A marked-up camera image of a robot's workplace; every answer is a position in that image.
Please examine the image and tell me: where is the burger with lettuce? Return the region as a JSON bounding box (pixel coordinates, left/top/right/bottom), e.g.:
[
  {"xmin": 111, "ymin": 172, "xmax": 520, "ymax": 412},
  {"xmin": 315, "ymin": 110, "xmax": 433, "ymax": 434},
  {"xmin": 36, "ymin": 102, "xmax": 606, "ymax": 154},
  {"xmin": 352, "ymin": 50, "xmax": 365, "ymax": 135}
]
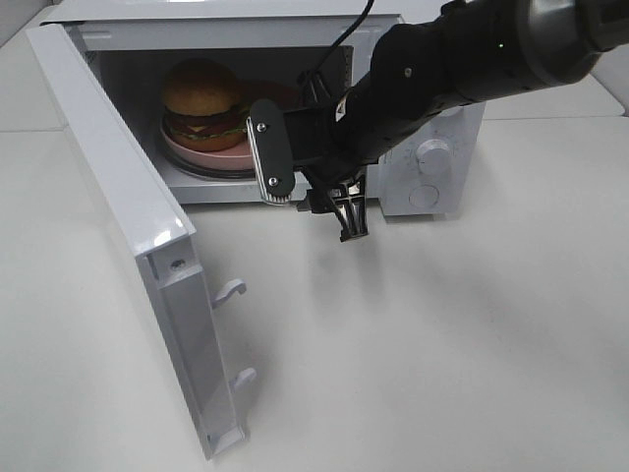
[{"xmin": 161, "ymin": 58, "xmax": 249, "ymax": 152}]

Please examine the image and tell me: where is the lower white timer knob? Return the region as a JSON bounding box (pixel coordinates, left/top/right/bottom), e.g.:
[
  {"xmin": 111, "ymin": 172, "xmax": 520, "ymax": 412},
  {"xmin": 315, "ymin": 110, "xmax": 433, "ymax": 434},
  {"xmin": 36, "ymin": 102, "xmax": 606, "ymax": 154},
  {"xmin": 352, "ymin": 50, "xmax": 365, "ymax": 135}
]
[{"xmin": 416, "ymin": 139, "xmax": 452, "ymax": 175}]

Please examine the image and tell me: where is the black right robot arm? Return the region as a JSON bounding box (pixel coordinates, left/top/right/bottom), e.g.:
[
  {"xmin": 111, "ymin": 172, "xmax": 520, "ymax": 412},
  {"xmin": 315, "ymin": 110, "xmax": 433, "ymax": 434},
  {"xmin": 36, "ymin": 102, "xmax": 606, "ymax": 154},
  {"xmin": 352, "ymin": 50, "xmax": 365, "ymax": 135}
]
[{"xmin": 285, "ymin": 1, "xmax": 628, "ymax": 241}]

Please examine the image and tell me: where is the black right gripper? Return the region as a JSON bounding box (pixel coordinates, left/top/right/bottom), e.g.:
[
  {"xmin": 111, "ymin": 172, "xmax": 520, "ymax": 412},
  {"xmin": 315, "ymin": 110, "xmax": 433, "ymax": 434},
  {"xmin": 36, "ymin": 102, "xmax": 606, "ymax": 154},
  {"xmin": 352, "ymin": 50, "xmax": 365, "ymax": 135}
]
[{"xmin": 284, "ymin": 70, "xmax": 378, "ymax": 242}]

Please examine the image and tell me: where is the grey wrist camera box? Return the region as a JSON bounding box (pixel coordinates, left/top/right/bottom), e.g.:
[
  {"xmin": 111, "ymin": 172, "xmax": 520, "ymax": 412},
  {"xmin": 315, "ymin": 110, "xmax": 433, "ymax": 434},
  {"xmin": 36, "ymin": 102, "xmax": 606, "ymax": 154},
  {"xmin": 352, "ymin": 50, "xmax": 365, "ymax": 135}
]
[{"xmin": 247, "ymin": 98, "xmax": 296, "ymax": 206}]

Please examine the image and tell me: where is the round white door button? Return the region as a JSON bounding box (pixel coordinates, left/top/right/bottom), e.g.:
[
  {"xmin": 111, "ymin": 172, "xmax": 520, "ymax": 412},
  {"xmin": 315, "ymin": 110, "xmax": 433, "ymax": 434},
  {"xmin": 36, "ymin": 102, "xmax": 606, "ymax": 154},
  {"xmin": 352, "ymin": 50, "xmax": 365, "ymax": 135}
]
[{"xmin": 409, "ymin": 185, "xmax": 439, "ymax": 208}]

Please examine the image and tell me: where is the glass microwave turntable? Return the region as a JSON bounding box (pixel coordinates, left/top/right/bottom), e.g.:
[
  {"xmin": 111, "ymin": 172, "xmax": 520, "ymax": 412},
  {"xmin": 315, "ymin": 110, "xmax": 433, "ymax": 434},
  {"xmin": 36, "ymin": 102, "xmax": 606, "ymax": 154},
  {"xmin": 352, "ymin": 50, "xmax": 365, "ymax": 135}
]
[{"xmin": 159, "ymin": 142, "xmax": 255, "ymax": 181}]

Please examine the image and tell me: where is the white microwave door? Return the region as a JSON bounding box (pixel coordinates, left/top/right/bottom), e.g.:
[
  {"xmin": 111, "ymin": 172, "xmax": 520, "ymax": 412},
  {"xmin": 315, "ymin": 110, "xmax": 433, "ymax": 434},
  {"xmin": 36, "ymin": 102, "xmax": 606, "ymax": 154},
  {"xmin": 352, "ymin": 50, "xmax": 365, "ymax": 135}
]
[{"xmin": 27, "ymin": 24, "xmax": 257, "ymax": 458}]

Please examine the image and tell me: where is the pink round plate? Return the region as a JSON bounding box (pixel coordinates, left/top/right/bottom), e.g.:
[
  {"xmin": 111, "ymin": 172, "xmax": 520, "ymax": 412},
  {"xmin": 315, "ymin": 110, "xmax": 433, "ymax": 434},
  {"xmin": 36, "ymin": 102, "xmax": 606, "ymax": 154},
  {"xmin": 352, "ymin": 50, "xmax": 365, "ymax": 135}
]
[{"xmin": 161, "ymin": 80, "xmax": 298, "ymax": 174}]

